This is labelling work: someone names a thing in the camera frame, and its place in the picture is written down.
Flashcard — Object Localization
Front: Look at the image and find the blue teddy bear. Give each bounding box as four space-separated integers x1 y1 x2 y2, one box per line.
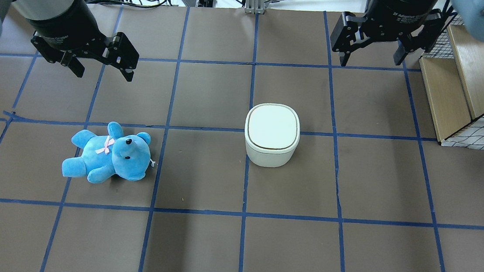
61 122 156 184

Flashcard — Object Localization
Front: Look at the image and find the white trash can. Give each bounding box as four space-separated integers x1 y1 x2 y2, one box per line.
244 103 301 168

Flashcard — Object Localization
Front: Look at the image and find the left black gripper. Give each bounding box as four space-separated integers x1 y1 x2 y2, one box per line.
29 0 140 82

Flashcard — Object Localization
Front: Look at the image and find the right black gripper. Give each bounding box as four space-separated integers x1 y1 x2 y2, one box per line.
330 0 453 67

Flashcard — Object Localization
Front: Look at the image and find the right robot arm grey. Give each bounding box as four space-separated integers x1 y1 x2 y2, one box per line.
329 0 484 66

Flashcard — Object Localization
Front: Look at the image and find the wooden wire-grid shelf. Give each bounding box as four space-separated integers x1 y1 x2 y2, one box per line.
419 16 484 151

